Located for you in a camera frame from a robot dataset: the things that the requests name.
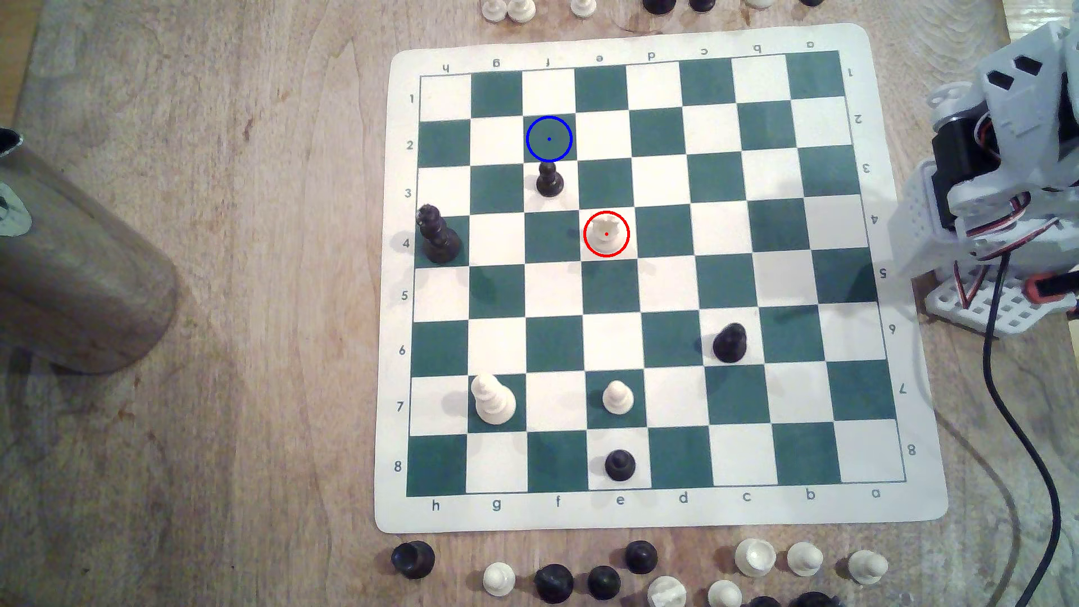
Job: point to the white chess rook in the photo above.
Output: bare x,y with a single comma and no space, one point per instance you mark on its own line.
607,233
666,592

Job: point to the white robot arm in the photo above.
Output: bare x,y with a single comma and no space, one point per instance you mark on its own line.
1011,126

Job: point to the black chess pawn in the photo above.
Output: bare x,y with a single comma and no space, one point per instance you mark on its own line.
550,181
730,344
620,465
641,556
603,582

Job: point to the white chess pawn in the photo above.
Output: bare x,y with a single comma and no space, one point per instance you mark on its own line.
521,9
582,8
618,398
499,578
867,566
494,9
805,558

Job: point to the green and white chess mat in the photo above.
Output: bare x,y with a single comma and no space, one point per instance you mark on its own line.
674,523

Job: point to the black chess rook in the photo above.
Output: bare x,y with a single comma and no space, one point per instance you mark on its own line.
413,559

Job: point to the white chess piece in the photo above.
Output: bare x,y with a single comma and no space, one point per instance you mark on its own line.
759,2
754,556
725,594

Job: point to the orange and black clamp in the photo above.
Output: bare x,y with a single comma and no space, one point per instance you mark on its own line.
1049,288

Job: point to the white perforated base plate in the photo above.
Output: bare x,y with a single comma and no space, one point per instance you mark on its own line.
995,314

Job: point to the round wooden post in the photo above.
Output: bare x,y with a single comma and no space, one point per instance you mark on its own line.
76,278

